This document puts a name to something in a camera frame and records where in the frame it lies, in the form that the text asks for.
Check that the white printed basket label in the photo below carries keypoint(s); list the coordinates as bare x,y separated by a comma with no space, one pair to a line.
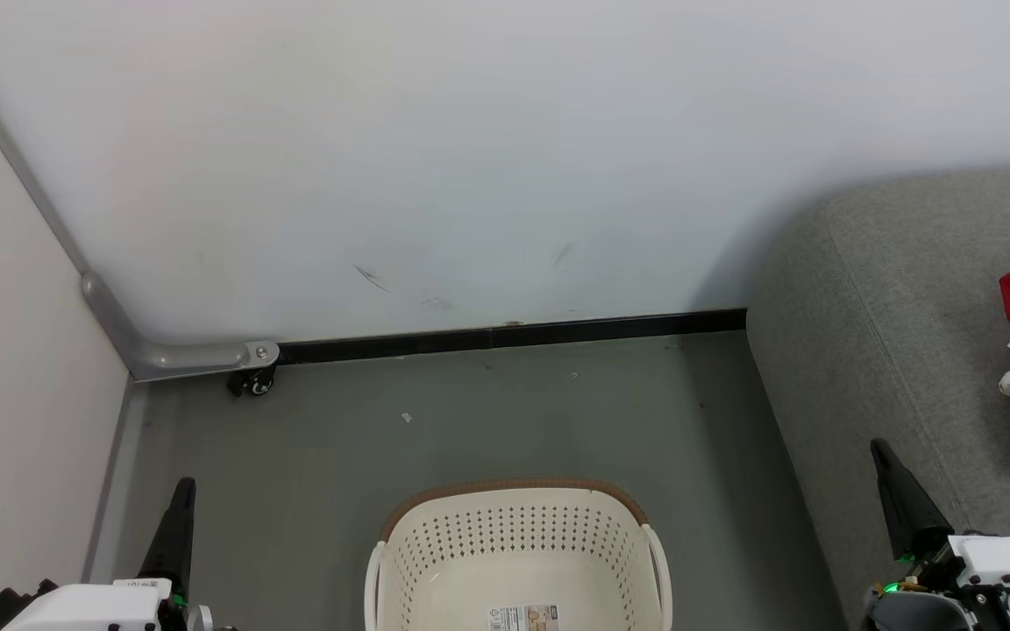
522,618

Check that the white laundry basket brown rim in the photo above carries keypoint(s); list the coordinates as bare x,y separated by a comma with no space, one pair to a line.
514,535

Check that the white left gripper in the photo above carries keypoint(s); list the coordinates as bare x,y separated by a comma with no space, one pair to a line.
93,609

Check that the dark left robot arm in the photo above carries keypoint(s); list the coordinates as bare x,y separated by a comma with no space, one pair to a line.
5,609

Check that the grey metal partition frame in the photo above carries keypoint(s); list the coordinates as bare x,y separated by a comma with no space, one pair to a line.
185,355

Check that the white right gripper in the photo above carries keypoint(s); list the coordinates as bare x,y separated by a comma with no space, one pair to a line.
1005,561

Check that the black baseboard strip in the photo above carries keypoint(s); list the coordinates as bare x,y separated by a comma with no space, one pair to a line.
514,336

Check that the grey fabric sofa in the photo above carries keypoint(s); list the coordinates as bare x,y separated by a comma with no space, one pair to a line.
899,350

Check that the black caster wheel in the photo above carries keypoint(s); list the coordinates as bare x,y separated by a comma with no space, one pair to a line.
255,382

